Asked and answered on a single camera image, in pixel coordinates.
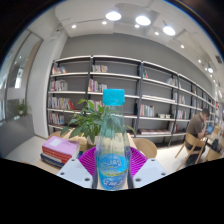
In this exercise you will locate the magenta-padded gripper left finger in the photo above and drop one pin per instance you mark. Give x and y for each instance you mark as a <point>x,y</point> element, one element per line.
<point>75,173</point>

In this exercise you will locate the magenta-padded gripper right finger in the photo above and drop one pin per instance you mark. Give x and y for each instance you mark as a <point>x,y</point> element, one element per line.
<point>148,171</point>

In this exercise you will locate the clear bottle with blue cap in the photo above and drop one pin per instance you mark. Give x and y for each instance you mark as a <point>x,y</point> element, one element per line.
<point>112,166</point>

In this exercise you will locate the wooden chair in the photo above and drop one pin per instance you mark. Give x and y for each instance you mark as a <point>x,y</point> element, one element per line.
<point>191,146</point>
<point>213,155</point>
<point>146,148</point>

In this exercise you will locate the red book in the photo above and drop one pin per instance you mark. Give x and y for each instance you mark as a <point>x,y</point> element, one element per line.
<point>55,156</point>

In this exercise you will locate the pink book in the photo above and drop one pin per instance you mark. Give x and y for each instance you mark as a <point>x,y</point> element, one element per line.
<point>61,145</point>

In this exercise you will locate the green potted plant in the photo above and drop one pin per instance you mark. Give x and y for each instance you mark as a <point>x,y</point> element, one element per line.
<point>86,121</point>

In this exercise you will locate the person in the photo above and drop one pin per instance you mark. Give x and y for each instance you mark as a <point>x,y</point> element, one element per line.
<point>196,126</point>

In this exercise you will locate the laptop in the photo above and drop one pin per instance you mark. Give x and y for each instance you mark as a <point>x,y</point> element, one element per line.
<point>210,129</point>

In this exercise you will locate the small window plant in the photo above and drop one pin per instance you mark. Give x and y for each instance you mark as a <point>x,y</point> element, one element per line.
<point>22,108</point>

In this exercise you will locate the grey bookshelf unit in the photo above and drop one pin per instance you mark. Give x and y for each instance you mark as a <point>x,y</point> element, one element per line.
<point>156,86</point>

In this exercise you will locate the ceiling lights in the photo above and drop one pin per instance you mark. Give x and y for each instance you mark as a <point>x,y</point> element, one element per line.
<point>142,20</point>

